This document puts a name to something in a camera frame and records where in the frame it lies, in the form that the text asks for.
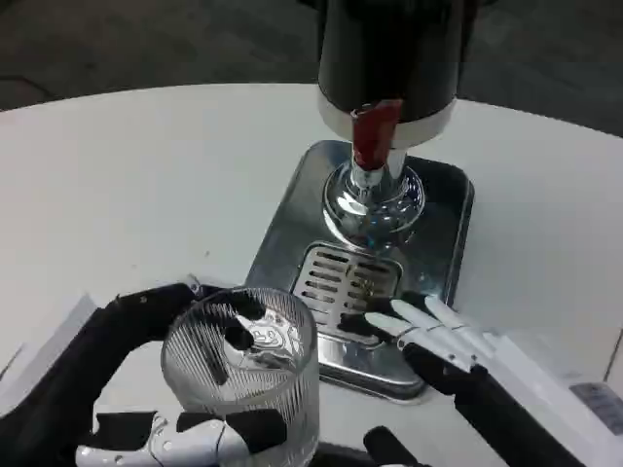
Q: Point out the black drink dispenser chrome pedestal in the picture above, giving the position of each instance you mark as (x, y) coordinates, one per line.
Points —
(389, 48)

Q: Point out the slotted steel drip grid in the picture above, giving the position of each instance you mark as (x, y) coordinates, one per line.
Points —
(331, 277)

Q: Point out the clear ribbed glass cup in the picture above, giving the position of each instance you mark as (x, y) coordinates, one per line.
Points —
(272, 389)

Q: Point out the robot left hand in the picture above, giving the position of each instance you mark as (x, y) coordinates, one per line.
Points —
(112, 331)

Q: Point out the steel drip tray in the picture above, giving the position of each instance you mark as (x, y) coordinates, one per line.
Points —
(438, 219)

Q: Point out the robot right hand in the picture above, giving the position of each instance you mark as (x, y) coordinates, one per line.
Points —
(487, 389)

